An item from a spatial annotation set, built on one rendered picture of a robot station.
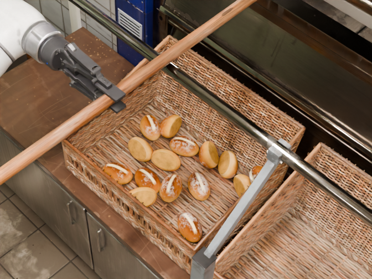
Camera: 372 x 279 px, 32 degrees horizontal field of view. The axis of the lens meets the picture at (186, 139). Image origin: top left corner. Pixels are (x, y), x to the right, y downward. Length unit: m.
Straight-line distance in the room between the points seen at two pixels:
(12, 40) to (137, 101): 0.69
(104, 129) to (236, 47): 0.52
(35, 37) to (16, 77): 0.84
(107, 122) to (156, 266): 0.51
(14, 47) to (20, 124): 0.68
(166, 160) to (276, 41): 0.52
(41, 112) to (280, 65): 0.86
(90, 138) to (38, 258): 0.69
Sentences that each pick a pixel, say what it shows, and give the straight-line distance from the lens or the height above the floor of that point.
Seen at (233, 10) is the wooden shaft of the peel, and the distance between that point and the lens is 1.67.
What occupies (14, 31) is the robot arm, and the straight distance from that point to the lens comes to 1.59.
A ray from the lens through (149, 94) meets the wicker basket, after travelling 2.22.
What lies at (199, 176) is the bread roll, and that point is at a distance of 2.01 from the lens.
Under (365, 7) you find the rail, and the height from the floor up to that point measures 1.43.
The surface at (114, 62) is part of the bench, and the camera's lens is 2.41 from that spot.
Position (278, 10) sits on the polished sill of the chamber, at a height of 1.16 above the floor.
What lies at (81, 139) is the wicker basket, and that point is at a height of 0.67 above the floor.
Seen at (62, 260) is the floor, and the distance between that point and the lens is 2.60.
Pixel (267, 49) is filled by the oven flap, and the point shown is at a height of 1.01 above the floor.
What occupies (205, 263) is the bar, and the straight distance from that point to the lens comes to 1.51.
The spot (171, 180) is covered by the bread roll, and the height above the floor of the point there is 0.64.
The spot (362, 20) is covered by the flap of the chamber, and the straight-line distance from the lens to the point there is 1.41.
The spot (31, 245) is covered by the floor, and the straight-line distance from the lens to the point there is 2.65.
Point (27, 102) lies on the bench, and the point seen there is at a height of 0.58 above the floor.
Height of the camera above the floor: 2.29
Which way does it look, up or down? 52 degrees down
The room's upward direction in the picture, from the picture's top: 4 degrees clockwise
